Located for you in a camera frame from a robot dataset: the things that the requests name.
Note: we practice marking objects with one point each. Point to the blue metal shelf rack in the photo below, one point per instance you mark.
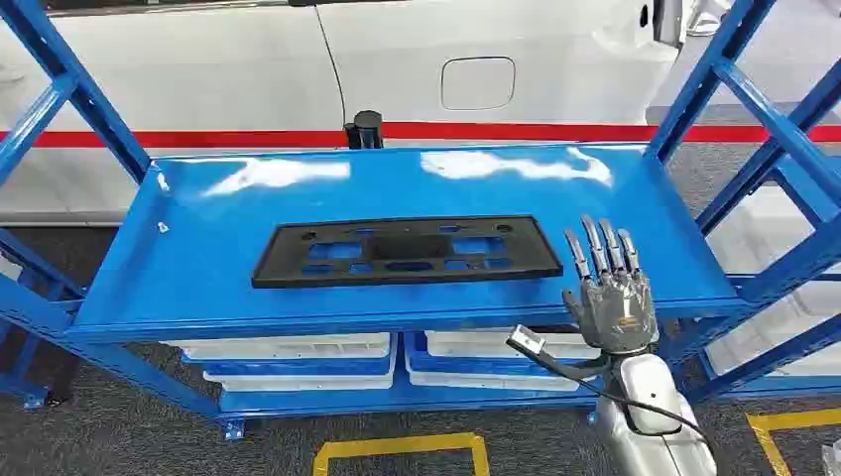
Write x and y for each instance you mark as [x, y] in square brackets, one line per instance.
[197, 276]

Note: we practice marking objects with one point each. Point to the white car body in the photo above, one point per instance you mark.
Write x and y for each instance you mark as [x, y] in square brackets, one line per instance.
[197, 72]

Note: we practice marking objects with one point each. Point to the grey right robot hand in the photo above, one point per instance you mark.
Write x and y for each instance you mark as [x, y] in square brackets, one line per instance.
[617, 309]

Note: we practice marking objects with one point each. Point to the black plastic mounting plate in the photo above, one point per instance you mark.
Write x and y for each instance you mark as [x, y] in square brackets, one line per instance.
[276, 271]

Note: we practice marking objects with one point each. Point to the black cylindrical post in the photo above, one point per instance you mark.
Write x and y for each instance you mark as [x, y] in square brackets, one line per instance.
[365, 129]

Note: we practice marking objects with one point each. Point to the white plastic tray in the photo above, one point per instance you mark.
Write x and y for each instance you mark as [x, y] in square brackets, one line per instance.
[282, 346]
[486, 345]
[302, 383]
[486, 381]

